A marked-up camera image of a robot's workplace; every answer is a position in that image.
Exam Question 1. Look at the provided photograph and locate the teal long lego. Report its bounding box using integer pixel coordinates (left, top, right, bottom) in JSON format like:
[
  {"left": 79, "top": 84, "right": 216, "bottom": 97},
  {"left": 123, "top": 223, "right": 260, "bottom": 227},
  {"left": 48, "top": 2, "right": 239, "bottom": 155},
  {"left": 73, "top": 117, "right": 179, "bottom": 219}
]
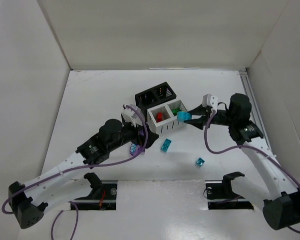
[{"left": 161, "top": 139, "right": 172, "bottom": 152}]

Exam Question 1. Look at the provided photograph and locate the teal lego brick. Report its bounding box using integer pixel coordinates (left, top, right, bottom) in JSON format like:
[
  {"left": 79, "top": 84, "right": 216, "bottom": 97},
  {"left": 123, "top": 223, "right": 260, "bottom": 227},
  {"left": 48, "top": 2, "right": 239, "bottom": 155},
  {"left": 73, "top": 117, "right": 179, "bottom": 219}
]
[{"left": 177, "top": 111, "right": 192, "bottom": 123}]

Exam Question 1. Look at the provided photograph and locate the red lego block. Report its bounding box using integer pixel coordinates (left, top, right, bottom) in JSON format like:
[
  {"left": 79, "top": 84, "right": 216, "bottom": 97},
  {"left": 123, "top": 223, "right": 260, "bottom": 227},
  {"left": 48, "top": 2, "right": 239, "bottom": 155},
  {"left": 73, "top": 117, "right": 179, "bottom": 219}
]
[{"left": 156, "top": 112, "right": 164, "bottom": 123}]

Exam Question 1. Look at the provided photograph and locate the green rounded lego block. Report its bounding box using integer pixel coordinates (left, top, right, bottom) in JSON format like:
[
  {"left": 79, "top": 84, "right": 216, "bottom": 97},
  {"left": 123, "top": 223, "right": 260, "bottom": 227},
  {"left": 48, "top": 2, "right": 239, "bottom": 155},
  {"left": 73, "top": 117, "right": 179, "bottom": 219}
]
[{"left": 171, "top": 108, "right": 182, "bottom": 116}]

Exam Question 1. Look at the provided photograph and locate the green lego brick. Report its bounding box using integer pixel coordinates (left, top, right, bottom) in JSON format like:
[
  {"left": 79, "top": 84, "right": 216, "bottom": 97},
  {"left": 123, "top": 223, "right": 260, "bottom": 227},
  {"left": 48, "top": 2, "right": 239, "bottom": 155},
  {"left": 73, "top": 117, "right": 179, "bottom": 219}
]
[{"left": 172, "top": 109, "right": 181, "bottom": 116}]

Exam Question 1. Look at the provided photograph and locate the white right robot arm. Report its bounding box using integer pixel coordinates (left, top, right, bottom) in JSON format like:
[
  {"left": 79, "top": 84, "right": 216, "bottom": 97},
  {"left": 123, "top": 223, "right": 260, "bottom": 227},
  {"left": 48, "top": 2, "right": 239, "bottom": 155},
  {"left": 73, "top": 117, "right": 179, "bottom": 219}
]
[{"left": 182, "top": 93, "right": 300, "bottom": 234}]

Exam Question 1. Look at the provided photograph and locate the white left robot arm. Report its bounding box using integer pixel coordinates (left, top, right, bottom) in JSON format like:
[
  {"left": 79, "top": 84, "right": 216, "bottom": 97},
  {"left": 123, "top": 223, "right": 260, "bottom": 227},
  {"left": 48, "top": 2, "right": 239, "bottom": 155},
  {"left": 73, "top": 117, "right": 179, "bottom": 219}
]
[{"left": 8, "top": 119, "right": 159, "bottom": 229}]

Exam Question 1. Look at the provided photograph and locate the purple round flower lego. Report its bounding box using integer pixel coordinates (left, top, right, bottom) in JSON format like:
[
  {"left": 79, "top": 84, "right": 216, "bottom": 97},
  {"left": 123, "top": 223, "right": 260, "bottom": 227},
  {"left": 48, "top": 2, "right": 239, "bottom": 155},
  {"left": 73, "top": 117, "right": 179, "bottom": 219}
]
[{"left": 129, "top": 143, "right": 139, "bottom": 156}]

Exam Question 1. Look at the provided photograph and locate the white two-slot container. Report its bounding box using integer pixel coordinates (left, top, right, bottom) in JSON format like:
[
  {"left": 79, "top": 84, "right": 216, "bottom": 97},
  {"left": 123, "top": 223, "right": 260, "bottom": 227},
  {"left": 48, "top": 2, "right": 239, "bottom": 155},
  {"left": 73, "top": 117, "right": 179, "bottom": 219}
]
[{"left": 147, "top": 99, "right": 188, "bottom": 135}]

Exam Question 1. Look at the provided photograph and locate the small teal square lego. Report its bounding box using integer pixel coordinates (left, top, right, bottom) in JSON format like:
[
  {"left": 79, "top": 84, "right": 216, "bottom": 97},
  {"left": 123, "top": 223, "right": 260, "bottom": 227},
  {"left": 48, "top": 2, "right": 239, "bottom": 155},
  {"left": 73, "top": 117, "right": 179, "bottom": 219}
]
[{"left": 195, "top": 157, "right": 205, "bottom": 168}]

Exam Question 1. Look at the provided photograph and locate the black two-slot container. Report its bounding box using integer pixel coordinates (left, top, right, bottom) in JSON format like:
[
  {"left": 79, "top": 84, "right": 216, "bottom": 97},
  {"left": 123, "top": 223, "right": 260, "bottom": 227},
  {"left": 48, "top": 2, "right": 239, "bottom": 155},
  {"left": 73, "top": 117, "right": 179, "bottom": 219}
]
[{"left": 135, "top": 82, "right": 177, "bottom": 121}]

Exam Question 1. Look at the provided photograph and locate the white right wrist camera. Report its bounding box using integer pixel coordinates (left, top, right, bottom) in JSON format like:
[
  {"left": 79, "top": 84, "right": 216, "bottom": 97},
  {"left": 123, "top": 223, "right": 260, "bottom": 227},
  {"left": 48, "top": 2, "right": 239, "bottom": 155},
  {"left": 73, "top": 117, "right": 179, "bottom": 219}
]
[{"left": 202, "top": 94, "right": 219, "bottom": 111}]

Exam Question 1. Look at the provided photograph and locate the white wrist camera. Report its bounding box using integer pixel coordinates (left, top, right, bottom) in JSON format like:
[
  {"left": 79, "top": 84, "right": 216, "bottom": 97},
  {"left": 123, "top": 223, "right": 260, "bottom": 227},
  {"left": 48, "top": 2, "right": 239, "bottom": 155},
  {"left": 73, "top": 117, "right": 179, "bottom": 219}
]
[
  {"left": 202, "top": 94, "right": 219, "bottom": 111},
  {"left": 121, "top": 104, "right": 144, "bottom": 127}
]

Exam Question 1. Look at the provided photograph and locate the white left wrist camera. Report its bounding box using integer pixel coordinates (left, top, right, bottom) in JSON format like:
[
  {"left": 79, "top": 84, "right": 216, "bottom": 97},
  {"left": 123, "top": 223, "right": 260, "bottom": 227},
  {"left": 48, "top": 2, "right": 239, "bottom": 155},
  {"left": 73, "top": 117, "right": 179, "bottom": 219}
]
[{"left": 121, "top": 104, "right": 144, "bottom": 127}]

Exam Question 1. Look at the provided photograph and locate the aluminium rail right edge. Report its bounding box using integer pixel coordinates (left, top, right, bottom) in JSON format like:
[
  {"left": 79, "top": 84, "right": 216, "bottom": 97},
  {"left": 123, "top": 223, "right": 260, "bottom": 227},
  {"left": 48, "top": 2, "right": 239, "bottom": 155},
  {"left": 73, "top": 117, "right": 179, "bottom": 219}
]
[{"left": 239, "top": 70, "right": 272, "bottom": 150}]

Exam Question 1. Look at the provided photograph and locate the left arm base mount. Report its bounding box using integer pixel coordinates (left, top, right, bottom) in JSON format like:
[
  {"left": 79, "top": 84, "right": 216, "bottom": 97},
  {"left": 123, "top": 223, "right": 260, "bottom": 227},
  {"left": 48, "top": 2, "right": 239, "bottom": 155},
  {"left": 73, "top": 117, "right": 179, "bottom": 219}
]
[{"left": 73, "top": 181, "right": 118, "bottom": 211}]

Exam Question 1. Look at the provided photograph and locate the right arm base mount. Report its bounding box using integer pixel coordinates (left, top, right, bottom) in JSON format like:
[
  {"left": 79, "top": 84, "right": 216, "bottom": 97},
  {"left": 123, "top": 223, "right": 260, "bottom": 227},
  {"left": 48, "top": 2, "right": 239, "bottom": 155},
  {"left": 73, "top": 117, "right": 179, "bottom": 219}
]
[{"left": 203, "top": 180, "right": 254, "bottom": 210}]

